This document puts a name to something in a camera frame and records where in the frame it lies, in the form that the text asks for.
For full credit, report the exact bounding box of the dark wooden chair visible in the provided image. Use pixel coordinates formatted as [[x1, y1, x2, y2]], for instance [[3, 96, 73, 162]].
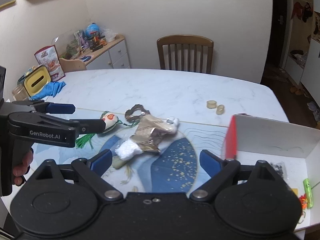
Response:
[[157, 35, 214, 74]]

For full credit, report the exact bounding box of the red white snack bag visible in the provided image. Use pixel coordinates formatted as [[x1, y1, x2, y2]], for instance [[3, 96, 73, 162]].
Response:
[[34, 45, 65, 82]]

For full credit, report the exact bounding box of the bag of black beads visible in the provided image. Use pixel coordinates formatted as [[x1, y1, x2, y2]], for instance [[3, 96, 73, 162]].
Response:
[[270, 161, 287, 180]]

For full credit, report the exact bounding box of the blue globe toy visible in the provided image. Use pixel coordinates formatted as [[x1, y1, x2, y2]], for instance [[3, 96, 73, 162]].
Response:
[[85, 23, 100, 38]]

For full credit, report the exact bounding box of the brown paper packet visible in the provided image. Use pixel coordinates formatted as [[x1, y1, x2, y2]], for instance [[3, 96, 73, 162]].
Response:
[[130, 114, 180, 152]]

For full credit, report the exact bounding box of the white drawer sideboard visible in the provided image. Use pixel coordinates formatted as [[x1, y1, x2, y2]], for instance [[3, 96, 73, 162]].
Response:
[[60, 34, 130, 73]]

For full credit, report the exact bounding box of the orange small toy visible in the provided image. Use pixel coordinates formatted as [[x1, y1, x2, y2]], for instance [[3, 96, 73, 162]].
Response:
[[299, 194, 308, 211]]

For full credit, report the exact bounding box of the green white embroidered pouch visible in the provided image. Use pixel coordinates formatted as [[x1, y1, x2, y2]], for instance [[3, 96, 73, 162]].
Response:
[[75, 111, 123, 149]]

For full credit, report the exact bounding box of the red white cardboard box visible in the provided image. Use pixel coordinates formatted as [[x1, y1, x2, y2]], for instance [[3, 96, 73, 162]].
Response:
[[222, 115, 319, 231]]

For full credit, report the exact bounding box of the yellow tissue box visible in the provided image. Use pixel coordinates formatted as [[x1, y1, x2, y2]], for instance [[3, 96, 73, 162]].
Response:
[[23, 65, 51, 96]]

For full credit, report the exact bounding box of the beige tape roll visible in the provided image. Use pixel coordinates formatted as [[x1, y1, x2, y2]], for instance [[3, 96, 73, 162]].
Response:
[[216, 105, 225, 115], [207, 100, 217, 109]]

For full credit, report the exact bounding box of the green cylinder tube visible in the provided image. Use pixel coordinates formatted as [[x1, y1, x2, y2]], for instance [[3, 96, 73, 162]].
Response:
[[303, 178, 313, 209]]

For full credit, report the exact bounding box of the blue illustrated table mat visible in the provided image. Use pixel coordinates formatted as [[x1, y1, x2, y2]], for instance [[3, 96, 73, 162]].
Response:
[[30, 121, 227, 194]]

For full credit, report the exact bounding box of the blue cloth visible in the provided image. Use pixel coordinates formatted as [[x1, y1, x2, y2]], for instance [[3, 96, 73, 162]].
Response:
[[30, 81, 66, 100]]

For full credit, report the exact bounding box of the white wall cabinet unit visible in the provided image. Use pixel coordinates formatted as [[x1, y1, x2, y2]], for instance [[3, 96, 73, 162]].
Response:
[[283, 0, 319, 104]]

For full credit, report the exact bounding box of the person's left hand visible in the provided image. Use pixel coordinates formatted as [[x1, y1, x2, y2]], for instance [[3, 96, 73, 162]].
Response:
[[12, 148, 34, 186]]

